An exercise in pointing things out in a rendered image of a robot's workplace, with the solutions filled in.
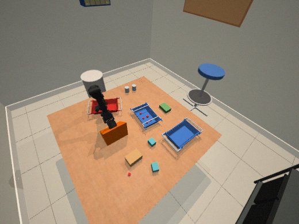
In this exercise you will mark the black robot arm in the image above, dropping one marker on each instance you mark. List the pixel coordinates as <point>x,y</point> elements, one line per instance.
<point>108,117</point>

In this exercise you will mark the small teal block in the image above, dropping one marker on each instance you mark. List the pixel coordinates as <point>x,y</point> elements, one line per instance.
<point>155,167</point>
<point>151,142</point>

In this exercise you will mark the green rectangular block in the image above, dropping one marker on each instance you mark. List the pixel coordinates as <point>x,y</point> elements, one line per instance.
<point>164,107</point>

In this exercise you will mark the blue plastic tray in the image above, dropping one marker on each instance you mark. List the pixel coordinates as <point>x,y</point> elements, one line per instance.
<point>144,112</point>

